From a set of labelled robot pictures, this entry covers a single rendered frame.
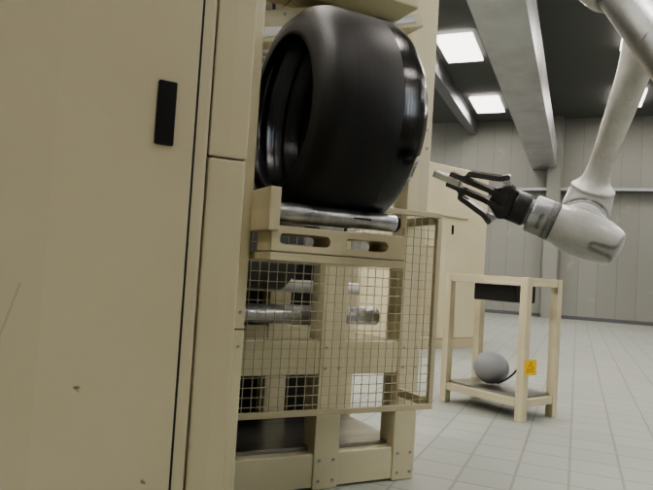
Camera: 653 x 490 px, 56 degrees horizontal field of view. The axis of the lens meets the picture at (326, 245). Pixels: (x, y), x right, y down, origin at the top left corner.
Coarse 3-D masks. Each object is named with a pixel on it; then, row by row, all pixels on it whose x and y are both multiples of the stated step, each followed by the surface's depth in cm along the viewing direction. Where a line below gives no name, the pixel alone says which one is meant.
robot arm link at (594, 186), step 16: (624, 48) 121; (624, 64) 122; (624, 80) 123; (640, 80) 121; (624, 96) 124; (640, 96) 125; (608, 112) 130; (624, 112) 127; (608, 128) 133; (624, 128) 132; (608, 144) 136; (592, 160) 144; (608, 160) 141; (592, 176) 144; (608, 176) 144; (576, 192) 146; (592, 192) 144; (608, 192) 144; (608, 208) 144
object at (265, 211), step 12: (264, 192) 138; (276, 192) 135; (252, 204) 145; (264, 204) 137; (276, 204) 135; (252, 216) 144; (264, 216) 137; (276, 216) 135; (252, 228) 143; (264, 228) 136; (276, 228) 135
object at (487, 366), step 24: (480, 288) 374; (504, 288) 361; (528, 288) 340; (552, 288) 361; (480, 312) 401; (528, 312) 340; (552, 312) 360; (480, 336) 401; (528, 336) 340; (552, 336) 359; (480, 360) 373; (504, 360) 369; (528, 360) 340; (552, 360) 358; (456, 384) 376; (480, 384) 373; (504, 384) 379; (552, 384) 357; (552, 408) 356
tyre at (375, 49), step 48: (288, 48) 173; (336, 48) 138; (384, 48) 143; (288, 96) 184; (336, 96) 136; (384, 96) 139; (288, 144) 187; (336, 144) 137; (384, 144) 141; (288, 192) 150; (336, 192) 145; (384, 192) 149
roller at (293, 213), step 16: (288, 208) 141; (304, 208) 143; (320, 208) 145; (336, 208) 148; (320, 224) 146; (336, 224) 147; (352, 224) 149; (368, 224) 151; (384, 224) 153; (400, 224) 155
